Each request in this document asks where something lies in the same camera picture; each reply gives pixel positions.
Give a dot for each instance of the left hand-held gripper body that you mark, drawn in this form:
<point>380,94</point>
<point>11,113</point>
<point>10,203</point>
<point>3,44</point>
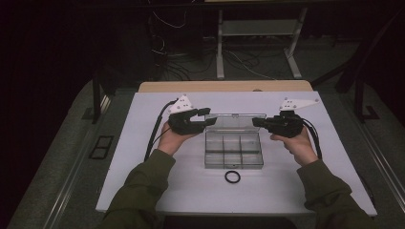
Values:
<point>183,124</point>

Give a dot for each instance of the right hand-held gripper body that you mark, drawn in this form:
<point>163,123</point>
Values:
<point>286,124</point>

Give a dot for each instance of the clear plastic compartment box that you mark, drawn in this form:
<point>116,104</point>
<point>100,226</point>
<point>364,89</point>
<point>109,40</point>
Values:
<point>232,149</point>

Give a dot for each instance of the person's left hand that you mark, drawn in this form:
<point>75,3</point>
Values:
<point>170,141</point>

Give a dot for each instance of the person's right hand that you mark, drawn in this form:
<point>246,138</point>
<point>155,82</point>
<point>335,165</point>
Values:
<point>301,148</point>

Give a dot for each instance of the wooden board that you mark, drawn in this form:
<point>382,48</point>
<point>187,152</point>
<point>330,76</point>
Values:
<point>223,86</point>

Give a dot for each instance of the black upright stand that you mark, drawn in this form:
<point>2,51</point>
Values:
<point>359,101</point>
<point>96,101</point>

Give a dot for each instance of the white metal stand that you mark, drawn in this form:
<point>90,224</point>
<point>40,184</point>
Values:
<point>258,28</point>

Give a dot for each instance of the black slanted beam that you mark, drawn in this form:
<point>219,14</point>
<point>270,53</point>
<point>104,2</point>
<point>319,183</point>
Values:
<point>356,54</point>

